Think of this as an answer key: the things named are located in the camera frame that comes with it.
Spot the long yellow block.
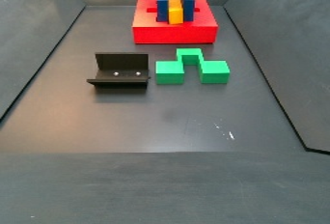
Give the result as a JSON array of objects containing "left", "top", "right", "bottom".
[{"left": 167, "top": 0, "right": 183, "bottom": 25}]

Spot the red slotted board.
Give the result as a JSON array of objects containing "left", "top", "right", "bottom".
[{"left": 131, "top": 0, "right": 219, "bottom": 44}]

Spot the dark blue U block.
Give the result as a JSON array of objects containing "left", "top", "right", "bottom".
[{"left": 156, "top": 0, "right": 196, "bottom": 24}]

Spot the green zigzag block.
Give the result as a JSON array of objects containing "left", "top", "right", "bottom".
[{"left": 155, "top": 48, "right": 231, "bottom": 85}]

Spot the black angle bracket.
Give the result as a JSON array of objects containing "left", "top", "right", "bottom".
[{"left": 87, "top": 52, "right": 149, "bottom": 88}]

